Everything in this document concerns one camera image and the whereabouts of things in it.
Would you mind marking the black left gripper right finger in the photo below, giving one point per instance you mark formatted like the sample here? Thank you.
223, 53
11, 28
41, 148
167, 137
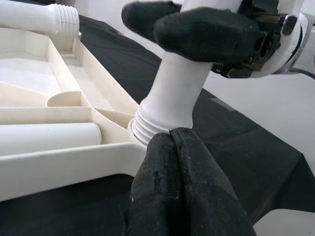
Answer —
209, 201

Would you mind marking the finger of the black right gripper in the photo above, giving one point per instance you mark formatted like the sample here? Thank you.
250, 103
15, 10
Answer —
142, 14

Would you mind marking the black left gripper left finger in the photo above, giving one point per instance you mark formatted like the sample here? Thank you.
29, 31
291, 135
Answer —
155, 196

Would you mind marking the white plastic table top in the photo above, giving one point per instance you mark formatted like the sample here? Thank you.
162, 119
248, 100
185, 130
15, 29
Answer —
61, 167

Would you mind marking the white plastic table leg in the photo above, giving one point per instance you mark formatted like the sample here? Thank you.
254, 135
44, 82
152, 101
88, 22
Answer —
29, 17
49, 137
172, 98

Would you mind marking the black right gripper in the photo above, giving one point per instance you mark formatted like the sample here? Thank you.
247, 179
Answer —
267, 48

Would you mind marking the black tablecloth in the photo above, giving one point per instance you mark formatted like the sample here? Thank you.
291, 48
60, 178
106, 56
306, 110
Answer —
246, 159

